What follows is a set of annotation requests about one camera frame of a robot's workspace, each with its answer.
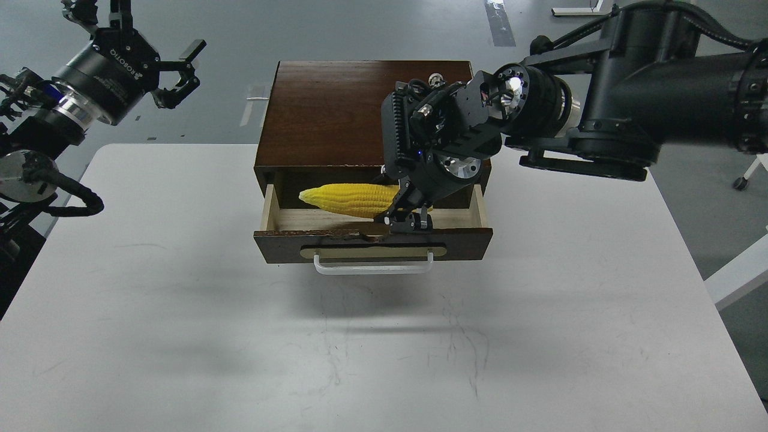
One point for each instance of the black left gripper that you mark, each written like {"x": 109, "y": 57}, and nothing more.
{"x": 102, "y": 72}

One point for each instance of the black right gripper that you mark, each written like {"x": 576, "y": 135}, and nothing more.
{"x": 435, "y": 140}

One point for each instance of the yellow corn cob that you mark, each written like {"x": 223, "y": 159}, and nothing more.
{"x": 357, "y": 200}

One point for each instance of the wooden drawer with white handle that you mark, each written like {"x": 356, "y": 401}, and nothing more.
{"x": 302, "y": 235}

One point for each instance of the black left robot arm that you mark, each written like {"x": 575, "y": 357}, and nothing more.
{"x": 29, "y": 175}

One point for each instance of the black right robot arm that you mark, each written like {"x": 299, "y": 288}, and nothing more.
{"x": 599, "y": 101}

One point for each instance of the grey floor tape strip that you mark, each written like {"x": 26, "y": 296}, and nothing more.
{"x": 499, "y": 24}

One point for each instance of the white desk base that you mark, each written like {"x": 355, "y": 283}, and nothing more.
{"x": 597, "y": 8}

